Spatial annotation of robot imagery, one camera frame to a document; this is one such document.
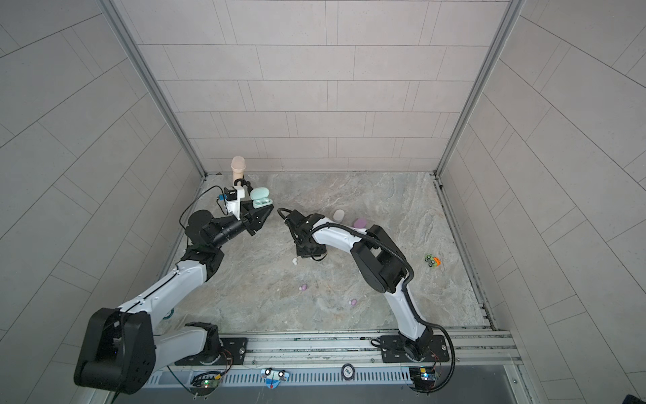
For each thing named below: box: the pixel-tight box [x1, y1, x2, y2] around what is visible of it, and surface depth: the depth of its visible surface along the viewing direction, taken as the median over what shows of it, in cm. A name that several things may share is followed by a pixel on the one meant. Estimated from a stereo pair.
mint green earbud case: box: [249, 186, 274, 209], surface depth 74 cm
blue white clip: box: [260, 366, 291, 389], surface depth 67 cm
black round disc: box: [340, 363, 356, 382], surface depth 69 cm
